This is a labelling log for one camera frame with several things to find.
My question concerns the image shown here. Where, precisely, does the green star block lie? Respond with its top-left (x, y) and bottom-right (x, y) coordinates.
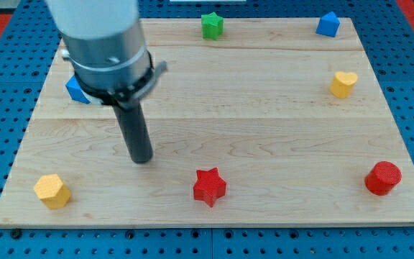
top-left (201, 12), bottom-right (224, 40)

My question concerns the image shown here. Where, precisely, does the blue pentagon block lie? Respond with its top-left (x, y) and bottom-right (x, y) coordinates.
top-left (316, 12), bottom-right (341, 37)

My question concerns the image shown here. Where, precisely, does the red cylinder block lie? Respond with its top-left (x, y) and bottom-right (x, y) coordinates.
top-left (364, 161), bottom-right (402, 196)

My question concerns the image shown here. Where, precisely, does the blue cube block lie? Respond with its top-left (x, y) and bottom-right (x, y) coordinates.
top-left (65, 76), bottom-right (90, 104)

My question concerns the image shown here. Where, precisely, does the red star block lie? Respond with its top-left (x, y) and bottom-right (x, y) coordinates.
top-left (193, 167), bottom-right (227, 207)

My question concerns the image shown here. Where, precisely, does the wooden board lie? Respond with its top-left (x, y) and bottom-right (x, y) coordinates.
top-left (0, 18), bottom-right (414, 229)

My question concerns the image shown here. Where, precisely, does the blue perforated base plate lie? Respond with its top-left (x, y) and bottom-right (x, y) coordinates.
top-left (0, 1), bottom-right (414, 258)

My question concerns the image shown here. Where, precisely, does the yellow heart block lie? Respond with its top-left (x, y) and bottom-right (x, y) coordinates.
top-left (329, 71), bottom-right (359, 99)

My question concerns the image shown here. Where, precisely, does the yellow hexagon block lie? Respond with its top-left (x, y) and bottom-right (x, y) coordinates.
top-left (33, 174), bottom-right (72, 209)

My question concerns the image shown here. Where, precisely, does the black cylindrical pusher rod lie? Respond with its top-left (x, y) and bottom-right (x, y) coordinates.
top-left (113, 104), bottom-right (153, 164)

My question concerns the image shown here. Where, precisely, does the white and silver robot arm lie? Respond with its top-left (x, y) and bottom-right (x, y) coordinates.
top-left (46, 0), bottom-right (167, 163)

